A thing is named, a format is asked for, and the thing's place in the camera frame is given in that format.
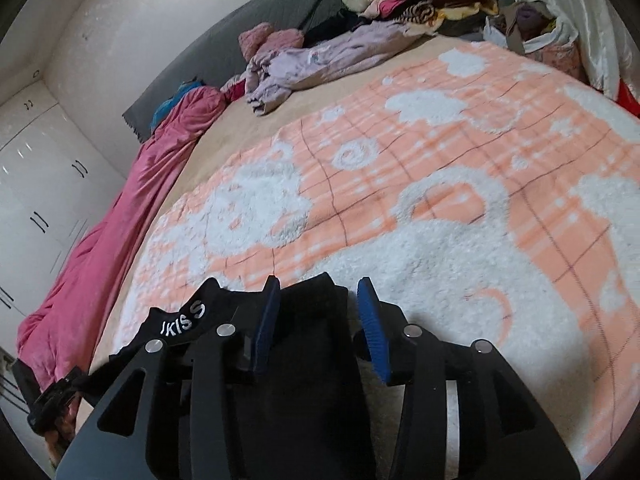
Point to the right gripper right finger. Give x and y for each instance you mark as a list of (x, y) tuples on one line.
[(468, 392)]

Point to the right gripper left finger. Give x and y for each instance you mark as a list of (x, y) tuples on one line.
[(168, 414)]

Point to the black orange sweater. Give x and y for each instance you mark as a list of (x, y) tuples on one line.
[(305, 416)]

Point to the bag with clothes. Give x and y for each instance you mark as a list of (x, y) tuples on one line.
[(530, 28)]

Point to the left hand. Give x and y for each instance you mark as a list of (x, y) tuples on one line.
[(66, 426)]

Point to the pink velvet blanket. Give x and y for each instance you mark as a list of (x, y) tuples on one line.
[(64, 331)]

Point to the white wardrobe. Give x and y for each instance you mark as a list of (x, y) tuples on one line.
[(55, 186)]

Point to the peach white plaid blanket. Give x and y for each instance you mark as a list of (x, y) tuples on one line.
[(489, 197)]

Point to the beige bed sheet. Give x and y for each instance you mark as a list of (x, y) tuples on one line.
[(176, 255)]

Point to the blue teal cloth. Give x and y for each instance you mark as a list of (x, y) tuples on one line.
[(165, 108)]

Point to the red garment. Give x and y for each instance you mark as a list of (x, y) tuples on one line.
[(234, 88)]

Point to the lilac crumpled garment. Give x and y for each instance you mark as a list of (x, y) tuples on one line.
[(271, 77)]

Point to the white satin curtain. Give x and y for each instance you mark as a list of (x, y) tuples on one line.
[(609, 54)]

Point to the pink fluffy hat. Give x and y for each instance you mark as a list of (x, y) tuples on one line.
[(264, 38)]

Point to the grey headboard cover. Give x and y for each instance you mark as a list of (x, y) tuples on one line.
[(215, 56)]

